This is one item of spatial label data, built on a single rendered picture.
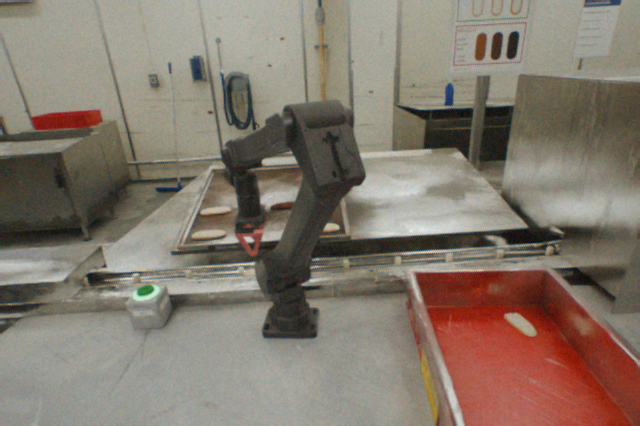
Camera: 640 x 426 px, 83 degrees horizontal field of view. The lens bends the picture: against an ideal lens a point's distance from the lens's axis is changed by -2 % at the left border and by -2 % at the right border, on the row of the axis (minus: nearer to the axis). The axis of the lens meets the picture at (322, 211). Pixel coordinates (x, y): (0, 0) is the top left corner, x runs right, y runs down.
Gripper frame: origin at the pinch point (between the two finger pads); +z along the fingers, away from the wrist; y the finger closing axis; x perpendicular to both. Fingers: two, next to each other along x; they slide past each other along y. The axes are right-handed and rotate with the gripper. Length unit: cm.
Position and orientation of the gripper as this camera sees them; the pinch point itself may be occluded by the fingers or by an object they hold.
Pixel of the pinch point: (254, 245)
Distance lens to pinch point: 96.4
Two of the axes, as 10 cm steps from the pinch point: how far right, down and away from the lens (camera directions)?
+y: 0.5, 3.9, -9.2
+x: 10.0, -0.6, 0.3
